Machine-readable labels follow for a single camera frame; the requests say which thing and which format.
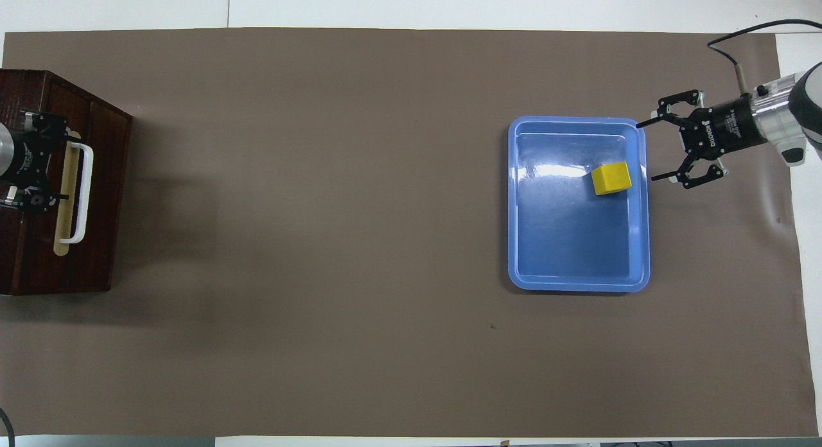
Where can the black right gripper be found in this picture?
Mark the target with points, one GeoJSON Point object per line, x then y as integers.
{"type": "Point", "coordinates": [722, 129]}

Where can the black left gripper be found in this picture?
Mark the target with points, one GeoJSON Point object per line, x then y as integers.
{"type": "Point", "coordinates": [31, 155]}

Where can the yellow cube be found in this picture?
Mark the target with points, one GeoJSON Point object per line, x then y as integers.
{"type": "Point", "coordinates": [611, 178]}

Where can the dark wooden drawer cabinet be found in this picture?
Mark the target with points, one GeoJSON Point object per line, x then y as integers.
{"type": "Point", "coordinates": [103, 241]}

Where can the blue plastic tray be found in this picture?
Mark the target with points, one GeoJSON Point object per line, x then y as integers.
{"type": "Point", "coordinates": [565, 241]}

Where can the brown table mat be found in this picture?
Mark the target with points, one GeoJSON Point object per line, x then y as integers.
{"type": "Point", "coordinates": [321, 241]}

